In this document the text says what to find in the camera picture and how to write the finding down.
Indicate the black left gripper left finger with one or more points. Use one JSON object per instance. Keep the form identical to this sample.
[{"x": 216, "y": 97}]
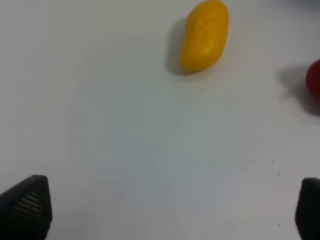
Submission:
[{"x": 26, "y": 210}]

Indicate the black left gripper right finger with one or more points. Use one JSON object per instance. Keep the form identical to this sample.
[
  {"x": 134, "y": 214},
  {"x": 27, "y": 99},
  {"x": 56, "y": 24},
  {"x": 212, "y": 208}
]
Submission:
[{"x": 307, "y": 215}]

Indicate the yellow mango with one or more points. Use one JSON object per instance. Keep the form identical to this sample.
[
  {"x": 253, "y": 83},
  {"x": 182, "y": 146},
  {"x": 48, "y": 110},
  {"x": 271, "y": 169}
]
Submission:
[{"x": 205, "y": 36}]

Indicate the red bell pepper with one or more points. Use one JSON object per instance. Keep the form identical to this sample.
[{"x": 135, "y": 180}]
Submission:
[{"x": 312, "y": 80}]

